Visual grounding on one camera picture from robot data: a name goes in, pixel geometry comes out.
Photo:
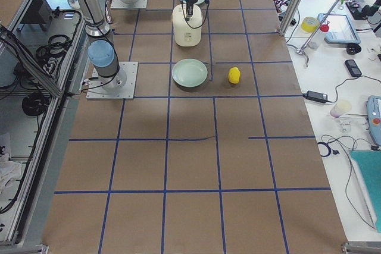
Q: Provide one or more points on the yellow tape roll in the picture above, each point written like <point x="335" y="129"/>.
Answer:
<point x="309" y="24"/>

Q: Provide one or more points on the metal rod stand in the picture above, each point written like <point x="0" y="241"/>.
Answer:
<point x="301" y="50"/>

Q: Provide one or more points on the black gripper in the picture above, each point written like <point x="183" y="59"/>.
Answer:
<point x="190" y="2"/>

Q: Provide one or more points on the white rice cooker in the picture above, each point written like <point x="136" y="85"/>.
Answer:
<point x="187" y="33"/>

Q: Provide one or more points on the black smartphone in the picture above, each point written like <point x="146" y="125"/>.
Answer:
<point x="352" y="68"/>

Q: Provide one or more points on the aluminium side rail frame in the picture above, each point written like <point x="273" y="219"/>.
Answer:
<point x="40" y="46"/>

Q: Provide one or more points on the black power adapter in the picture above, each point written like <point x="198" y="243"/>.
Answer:
<point x="315" y="96"/>

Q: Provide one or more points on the teal cutting mat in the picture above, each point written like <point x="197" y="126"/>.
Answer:
<point x="369" y="165"/>

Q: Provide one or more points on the black round cap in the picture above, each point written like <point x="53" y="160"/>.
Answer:
<point x="353" y="49"/>

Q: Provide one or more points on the yellow potato toy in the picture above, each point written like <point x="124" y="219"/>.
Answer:
<point x="234" y="75"/>

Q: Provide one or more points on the red cap squeeze bottle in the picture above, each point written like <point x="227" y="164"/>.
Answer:
<point x="318" y="37"/>

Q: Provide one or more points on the green plate near arm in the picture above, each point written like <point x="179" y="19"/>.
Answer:
<point x="189" y="73"/>

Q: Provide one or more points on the plastic cup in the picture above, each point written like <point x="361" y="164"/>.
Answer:
<point x="340" y="108"/>

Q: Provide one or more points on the aluminium frame post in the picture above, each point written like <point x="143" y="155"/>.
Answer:
<point x="293" y="1"/>

